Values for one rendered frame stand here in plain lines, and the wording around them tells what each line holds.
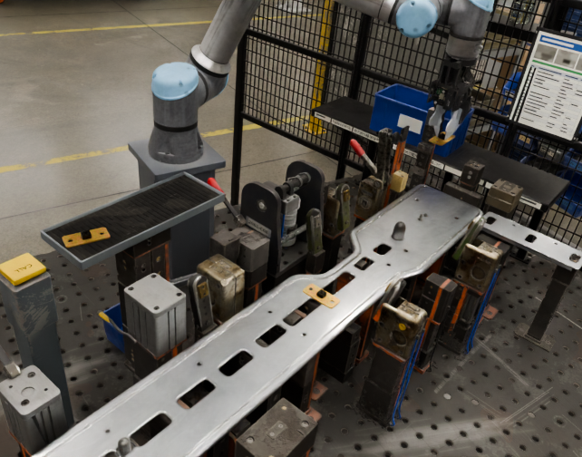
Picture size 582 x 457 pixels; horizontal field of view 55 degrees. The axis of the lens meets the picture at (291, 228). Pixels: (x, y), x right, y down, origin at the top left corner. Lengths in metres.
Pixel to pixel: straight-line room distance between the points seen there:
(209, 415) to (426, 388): 0.70
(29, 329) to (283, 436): 0.51
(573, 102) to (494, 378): 0.87
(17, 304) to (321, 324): 0.59
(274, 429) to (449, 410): 0.65
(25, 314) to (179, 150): 0.61
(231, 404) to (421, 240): 0.72
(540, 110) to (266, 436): 1.40
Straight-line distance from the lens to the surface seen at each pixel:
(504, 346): 1.76
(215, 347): 1.13
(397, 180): 1.68
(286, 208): 1.28
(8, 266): 1.12
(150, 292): 1.09
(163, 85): 1.46
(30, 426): 1.03
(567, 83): 1.94
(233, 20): 1.50
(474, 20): 1.34
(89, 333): 1.61
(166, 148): 1.53
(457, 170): 1.88
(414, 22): 1.21
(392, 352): 1.28
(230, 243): 1.23
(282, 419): 0.99
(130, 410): 1.05
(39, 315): 1.14
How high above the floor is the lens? 1.82
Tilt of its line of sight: 34 degrees down
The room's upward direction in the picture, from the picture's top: 7 degrees clockwise
